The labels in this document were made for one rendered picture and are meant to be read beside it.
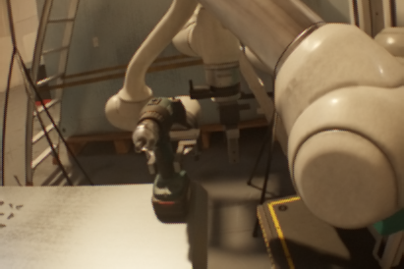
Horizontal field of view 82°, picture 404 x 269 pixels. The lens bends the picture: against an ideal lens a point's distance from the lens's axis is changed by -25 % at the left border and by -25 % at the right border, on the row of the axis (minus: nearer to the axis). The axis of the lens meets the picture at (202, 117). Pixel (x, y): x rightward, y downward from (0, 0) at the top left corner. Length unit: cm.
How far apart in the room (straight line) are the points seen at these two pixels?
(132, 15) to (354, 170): 236
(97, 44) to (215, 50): 198
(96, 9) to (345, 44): 244
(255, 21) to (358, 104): 17
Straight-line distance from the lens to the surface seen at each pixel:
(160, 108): 56
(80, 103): 281
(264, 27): 34
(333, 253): 98
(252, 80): 169
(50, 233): 70
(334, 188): 25
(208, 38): 72
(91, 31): 264
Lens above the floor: 103
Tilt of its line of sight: 18 degrees down
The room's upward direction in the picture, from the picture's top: 8 degrees counter-clockwise
